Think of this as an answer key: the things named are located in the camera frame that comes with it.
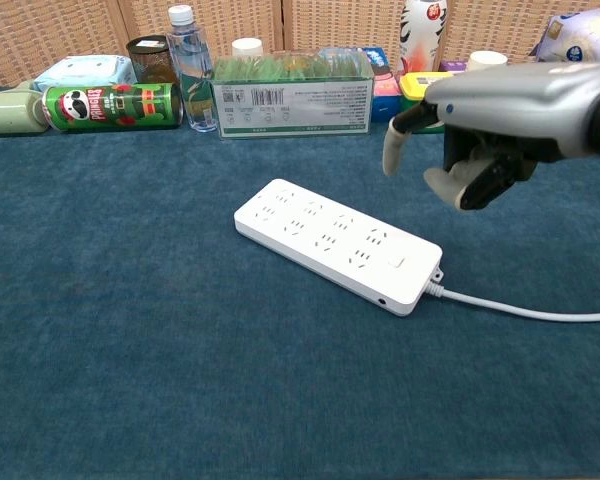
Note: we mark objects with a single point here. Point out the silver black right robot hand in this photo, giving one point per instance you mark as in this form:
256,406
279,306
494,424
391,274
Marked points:
510,95

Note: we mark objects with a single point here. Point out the white power strip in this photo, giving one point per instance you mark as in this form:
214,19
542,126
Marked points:
330,240

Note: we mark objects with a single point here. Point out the white paper cup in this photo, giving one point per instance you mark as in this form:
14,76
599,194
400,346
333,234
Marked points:
247,47
486,60

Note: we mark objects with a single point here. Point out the purple small box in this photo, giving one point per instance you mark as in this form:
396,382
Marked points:
452,66

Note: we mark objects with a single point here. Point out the white blue paper bag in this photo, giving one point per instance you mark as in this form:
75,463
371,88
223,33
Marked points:
580,37

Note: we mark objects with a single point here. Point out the yellow lidded container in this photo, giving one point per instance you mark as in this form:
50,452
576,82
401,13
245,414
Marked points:
412,92

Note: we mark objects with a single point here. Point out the white orange drink bottle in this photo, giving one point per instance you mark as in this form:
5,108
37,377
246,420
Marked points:
422,40

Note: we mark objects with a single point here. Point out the pink snack box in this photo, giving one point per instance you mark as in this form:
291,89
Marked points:
386,95

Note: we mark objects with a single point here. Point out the blue Oreo box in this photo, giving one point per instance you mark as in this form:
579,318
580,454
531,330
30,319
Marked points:
377,60

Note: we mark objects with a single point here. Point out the clear box of green packets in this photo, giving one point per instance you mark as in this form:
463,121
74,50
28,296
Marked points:
290,100

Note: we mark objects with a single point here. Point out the clear water bottle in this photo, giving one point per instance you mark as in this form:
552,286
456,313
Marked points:
195,75

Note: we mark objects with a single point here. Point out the dark brown jar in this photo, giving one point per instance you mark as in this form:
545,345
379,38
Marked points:
152,62

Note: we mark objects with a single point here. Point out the green Pringles can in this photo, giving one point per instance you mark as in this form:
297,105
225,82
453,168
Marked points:
115,107

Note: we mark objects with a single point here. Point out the blue table cloth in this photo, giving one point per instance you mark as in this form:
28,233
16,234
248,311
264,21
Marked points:
155,325

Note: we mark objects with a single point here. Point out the light blue wet wipes pack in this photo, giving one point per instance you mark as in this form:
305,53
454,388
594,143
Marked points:
85,72

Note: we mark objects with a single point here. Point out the woven folding screen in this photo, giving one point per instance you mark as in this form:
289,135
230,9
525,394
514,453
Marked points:
55,30

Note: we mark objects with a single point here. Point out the light green mug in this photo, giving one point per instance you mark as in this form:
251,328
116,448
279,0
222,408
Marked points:
10,112

